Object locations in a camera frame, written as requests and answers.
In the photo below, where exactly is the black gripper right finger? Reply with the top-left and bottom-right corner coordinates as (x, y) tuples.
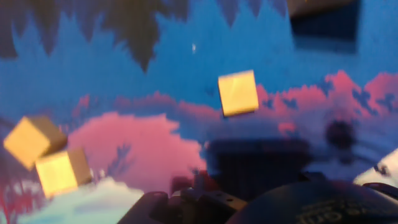
(297, 170), (326, 185)

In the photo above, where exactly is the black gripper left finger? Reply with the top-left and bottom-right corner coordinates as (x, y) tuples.
(118, 174), (247, 224)

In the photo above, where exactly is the blue landscape printed mat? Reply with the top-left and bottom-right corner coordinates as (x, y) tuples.
(0, 0), (398, 224)

